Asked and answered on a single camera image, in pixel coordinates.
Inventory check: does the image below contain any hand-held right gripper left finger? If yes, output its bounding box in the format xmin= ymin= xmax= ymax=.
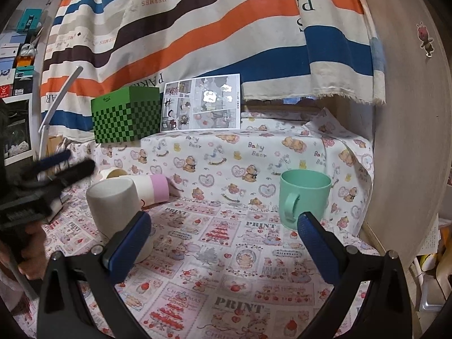
xmin=37 ymin=211 xmax=156 ymax=339

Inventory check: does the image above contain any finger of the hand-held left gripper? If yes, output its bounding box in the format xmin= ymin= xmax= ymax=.
xmin=21 ymin=149 xmax=72 ymax=181
xmin=35 ymin=158 xmax=97 ymax=189

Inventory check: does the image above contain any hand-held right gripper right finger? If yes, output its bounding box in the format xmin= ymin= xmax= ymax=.
xmin=293 ymin=211 xmax=417 ymax=339

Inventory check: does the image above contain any mint green cup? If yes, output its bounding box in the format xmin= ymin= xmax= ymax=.
xmin=278 ymin=169 xmax=333 ymax=231

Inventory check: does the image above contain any cream cup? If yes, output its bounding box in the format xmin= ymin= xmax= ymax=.
xmin=99 ymin=168 xmax=128 ymax=181

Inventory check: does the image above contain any pink and white cup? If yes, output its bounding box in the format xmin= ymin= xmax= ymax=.
xmin=132 ymin=174 xmax=172 ymax=208

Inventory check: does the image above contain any person's left hand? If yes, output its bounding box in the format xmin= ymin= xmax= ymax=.
xmin=16 ymin=221 xmax=47 ymax=280

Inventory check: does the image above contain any white shelf unit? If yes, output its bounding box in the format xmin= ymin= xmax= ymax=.
xmin=0 ymin=94 xmax=35 ymax=166

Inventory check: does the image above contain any green checkered box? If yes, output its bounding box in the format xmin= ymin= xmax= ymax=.
xmin=91 ymin=86 xmax=162 ymax=145

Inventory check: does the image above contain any pink printed tablecloth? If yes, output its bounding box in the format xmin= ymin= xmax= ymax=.
xmin=10 ymin=187 xmax=382 ymax=339

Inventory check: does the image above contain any stack of assorted boxes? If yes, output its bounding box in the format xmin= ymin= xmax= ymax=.
xmin=0 ymin=9 xmax=44 ymax=99

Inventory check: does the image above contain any open paper booklet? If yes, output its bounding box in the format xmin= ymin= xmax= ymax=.
xmin=418 ymin=215 xmax=440 ymax=257

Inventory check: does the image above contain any bear printed cloth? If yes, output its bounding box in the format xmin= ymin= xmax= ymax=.
xmin=88 ymin=108 xmax=375 ymax=234

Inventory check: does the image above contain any wooden board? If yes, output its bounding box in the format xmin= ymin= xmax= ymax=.
xmin=364 ymin=0 xmax=452 ymax=272

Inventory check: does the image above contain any comic print card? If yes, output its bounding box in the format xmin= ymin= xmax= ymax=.
xmin=160 ymin=74 xmax=241 ymax=132

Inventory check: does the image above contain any striped cloth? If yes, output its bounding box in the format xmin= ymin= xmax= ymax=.
xmin=39 ymin=0 xmax=387 ymax=145

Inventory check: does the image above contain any bear sticker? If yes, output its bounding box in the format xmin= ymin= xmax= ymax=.
xmin=416 ymin=22 xmax=435 ymax=58

